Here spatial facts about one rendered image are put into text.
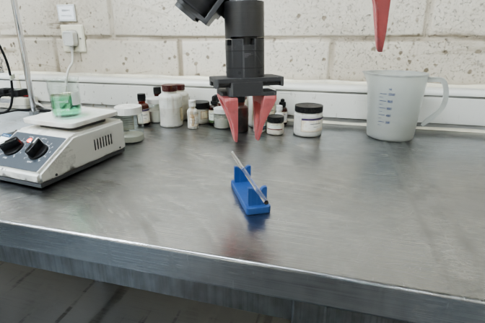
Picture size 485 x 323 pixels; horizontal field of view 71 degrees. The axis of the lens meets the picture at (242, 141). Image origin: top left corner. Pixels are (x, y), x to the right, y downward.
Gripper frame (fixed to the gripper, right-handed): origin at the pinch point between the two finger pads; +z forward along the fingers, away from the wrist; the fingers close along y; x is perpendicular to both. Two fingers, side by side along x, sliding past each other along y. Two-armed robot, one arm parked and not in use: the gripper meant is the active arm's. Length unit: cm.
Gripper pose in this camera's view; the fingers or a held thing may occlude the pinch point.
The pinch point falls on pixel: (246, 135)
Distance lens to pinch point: 53.5
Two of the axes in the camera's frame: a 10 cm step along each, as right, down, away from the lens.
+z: 0.2, 9.6, 2.6
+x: 2.2, 2.5, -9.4
